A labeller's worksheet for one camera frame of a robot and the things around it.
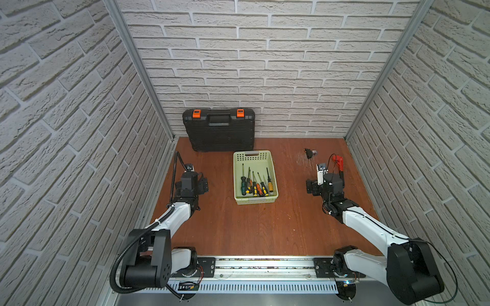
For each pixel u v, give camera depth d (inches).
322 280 28.0
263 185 38.0
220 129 38.4
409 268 16.0
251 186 37.4
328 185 25.4
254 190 36.5
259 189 37.3
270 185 38.0
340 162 41.9
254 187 37.4
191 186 26.8
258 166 41.6
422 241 17.0
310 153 43.3
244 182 37.9
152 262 16.2
